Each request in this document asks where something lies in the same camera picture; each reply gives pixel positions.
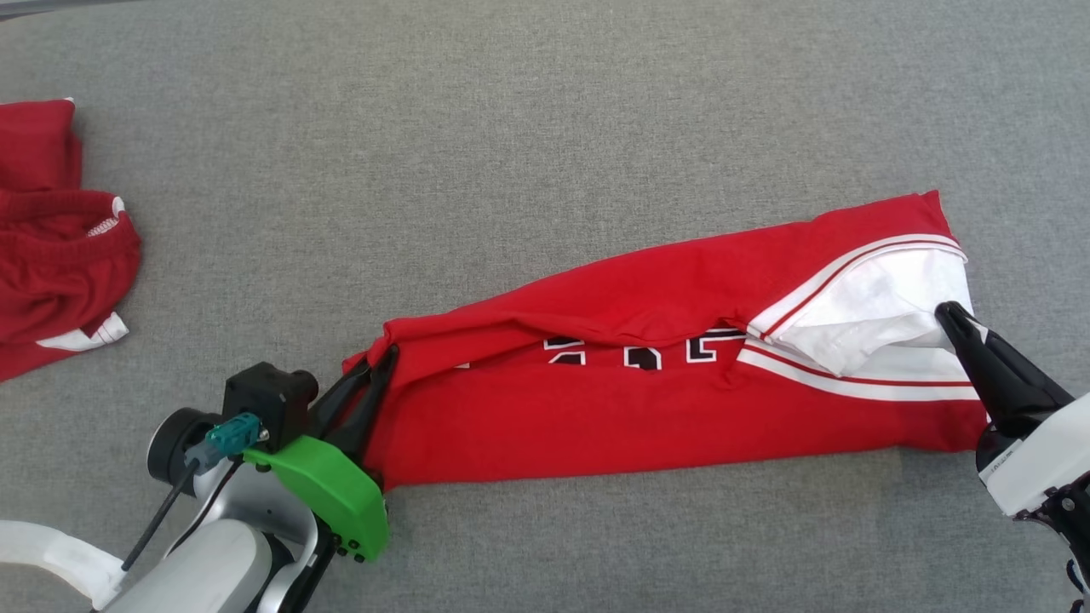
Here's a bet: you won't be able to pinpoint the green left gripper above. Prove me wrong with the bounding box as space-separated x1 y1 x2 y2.
243 344 402 565

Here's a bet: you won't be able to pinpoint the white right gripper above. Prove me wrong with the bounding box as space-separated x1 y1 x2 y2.
935 302 1090 518

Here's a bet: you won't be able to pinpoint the red jersey with white sleeves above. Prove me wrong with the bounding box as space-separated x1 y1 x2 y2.
343 190 993 490

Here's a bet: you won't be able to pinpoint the red shorts with elastic waistband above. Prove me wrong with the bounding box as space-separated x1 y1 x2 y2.
0 98 143 384

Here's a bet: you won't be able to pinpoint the teal left camera connector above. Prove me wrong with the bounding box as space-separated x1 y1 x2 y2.
185 413 261 475

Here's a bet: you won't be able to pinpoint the black left camera cable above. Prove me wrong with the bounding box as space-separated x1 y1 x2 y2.
122 464 205 573

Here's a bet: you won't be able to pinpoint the white cable strap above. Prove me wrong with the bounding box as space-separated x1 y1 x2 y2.
0 519 126 610

